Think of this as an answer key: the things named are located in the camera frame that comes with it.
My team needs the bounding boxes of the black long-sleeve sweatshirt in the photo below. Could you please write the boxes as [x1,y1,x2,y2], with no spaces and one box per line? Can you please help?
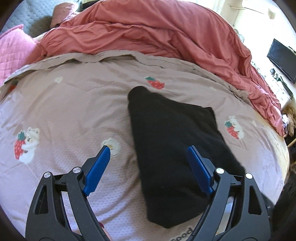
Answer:
[128,86,245,228]

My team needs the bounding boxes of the person's left hand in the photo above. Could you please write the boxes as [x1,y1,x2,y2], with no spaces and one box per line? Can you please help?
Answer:
[99,222,112,241]

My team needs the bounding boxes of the beige strawberry bear bedsheet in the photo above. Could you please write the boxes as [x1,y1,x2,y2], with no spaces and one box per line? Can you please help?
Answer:
[1,51,290,240]

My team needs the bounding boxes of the black monitor screen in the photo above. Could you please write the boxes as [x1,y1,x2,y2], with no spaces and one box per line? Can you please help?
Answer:
[267,39,296,84]

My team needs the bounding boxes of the pink quilted pillow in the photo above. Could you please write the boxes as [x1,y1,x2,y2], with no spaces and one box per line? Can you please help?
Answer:
[0,24,42,84]

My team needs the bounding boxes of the salmon red duvet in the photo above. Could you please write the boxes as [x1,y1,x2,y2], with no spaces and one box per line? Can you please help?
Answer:
[33,0,285,136]

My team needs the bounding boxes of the dusty pink small pillow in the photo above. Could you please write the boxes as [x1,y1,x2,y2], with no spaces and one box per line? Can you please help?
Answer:
[50,2,79,29]

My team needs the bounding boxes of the grey quilted headboard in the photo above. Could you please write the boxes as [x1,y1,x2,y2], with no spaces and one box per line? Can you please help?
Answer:
[1,0,76,37]

